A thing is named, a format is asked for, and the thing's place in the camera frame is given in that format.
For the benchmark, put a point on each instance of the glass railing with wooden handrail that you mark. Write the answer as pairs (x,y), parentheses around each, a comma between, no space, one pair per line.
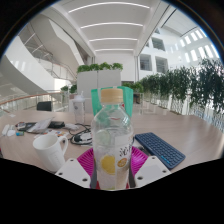
(20,102)

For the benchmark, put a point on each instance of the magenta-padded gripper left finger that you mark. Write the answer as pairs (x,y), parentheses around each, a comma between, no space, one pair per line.
(86,161)

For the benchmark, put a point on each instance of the clear shaker tumbler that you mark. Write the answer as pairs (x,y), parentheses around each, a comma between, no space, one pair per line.
(79,110)

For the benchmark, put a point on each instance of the low shelf with plants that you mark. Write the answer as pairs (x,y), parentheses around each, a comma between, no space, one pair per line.
(138,88)

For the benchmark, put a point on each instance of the clear plastic drink bottle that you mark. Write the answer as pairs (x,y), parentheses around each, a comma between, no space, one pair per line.
(112,140)

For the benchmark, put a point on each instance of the white ceramic mug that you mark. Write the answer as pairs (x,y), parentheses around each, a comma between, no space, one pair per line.
(50,153)

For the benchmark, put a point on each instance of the small green potted plants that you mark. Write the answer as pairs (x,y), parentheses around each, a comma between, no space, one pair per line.
(72,88)

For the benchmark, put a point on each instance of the tall green plant hedge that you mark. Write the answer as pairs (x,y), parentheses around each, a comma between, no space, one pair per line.
(193,86)

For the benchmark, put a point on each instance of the black flat case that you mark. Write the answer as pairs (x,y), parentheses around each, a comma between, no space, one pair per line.
(56,124)

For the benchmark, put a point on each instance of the blue keyboard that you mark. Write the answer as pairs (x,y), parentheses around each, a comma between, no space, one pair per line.
(160,150)

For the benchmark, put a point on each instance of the green tote bag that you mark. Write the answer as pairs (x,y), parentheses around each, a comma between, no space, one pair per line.
(128,100)

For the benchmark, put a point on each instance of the colourful sticker sheet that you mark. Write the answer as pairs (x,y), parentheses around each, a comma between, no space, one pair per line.
(60,133)

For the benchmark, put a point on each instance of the white computer mouse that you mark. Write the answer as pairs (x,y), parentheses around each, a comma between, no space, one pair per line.
(11,132)

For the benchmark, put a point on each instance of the grey tablet with papers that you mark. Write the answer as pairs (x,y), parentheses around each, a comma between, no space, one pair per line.
(40,125)

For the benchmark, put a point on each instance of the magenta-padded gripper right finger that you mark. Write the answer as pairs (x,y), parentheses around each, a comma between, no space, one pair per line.
(138,160)

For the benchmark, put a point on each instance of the tall white cabinet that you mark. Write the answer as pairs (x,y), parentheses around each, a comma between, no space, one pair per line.
(86,83)

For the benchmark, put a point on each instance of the black office chair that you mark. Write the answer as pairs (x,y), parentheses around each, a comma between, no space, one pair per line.
(44,106)

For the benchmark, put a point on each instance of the white power strip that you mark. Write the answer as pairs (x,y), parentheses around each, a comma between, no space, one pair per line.
(5,129)

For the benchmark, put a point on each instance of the leafy green planter row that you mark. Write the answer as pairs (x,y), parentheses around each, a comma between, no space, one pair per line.
(100,66)

